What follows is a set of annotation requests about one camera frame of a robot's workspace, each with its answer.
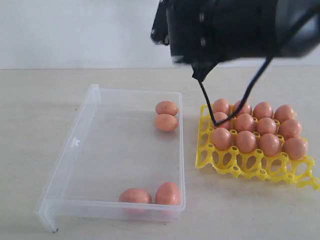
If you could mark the brown egg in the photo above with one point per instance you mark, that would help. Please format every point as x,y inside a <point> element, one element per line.
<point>295,147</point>
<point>266,125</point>
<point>166,122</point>
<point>263,110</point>
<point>167,107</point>
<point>284,112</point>
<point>168,194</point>
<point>269,144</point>
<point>136,196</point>
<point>221,105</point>
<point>246,109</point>
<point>220,116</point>
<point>222,138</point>
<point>290,128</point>
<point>244,122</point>
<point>246,141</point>

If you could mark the clear plastic container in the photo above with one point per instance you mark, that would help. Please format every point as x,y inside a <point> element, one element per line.
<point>113,145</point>

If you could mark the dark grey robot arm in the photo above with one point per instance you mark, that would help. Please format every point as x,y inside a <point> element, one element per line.
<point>255,28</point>

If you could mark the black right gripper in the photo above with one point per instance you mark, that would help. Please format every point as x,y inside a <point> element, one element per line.
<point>187,27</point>

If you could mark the yellow plastic egg tray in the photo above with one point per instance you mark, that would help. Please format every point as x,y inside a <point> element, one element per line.
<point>278,168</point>

